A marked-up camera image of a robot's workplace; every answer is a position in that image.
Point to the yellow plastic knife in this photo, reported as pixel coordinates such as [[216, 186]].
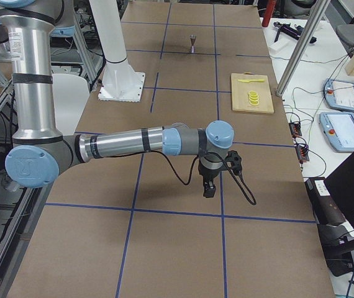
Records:
[[251, 80]]

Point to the aluminium frame post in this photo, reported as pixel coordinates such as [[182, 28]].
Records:
[[309, 29]]

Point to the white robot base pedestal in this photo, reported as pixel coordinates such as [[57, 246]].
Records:
[[120, 82]]

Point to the lemon slices stack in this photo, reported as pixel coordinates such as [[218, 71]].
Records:
[[253, 98]]

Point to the red cylinder bottle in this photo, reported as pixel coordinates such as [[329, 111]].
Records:
[[268, 13]]

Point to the lower teach pendant tablet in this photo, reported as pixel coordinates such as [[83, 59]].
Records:
[[338, 128]]

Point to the upper teach pendant tablet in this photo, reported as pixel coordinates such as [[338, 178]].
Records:
[[339, 95]]

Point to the right grey office chair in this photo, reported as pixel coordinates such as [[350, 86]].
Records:
[[346, 35]]

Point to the teach pendant tablet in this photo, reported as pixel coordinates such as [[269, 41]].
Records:
[[338, 128], [339, 95]]

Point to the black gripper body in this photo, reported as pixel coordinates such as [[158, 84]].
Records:
[[205, 174]]

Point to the wooden cutting board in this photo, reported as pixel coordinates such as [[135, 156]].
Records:
[[240, 91]]

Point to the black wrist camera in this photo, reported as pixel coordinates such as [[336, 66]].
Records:
[[235, 161]]

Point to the steel measuring jigger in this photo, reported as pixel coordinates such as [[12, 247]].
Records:
[[192, 40]]

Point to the white plastic chair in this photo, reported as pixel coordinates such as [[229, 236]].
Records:
[[70, 95]]

